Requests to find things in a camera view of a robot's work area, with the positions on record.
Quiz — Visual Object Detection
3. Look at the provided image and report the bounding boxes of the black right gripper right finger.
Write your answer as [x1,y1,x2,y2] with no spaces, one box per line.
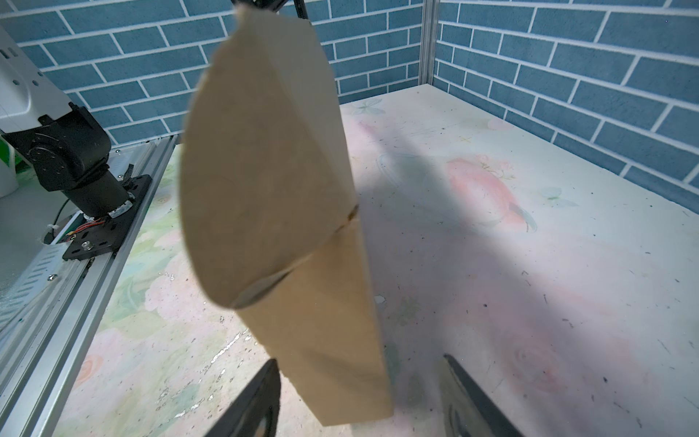
[441,354,524,437]

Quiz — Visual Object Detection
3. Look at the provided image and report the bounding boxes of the aluminium left corner post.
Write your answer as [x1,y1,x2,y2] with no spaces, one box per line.
[418,0,440,85]

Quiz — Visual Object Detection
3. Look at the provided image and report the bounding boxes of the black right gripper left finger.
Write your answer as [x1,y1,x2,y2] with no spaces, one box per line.
[205,359,281,437]

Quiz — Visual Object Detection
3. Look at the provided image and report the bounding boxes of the aluminium front rail frame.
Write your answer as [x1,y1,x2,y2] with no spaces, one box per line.
[1,135,179,436]

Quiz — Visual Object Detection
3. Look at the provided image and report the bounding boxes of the brown cardboard paper box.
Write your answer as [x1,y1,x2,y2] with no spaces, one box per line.
[179,4,393,426]

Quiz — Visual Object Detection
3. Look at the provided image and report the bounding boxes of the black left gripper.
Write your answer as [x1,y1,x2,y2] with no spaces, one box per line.
[231,0,309,19]

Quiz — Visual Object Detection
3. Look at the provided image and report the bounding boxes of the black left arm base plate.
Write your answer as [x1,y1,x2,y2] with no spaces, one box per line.
[62,174,152,260]

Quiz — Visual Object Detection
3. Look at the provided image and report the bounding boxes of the white green mug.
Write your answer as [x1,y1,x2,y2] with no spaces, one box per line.
[0,140,19,198]

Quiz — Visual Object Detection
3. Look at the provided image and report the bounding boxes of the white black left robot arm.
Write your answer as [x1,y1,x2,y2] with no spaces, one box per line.
[1,1,284,216]

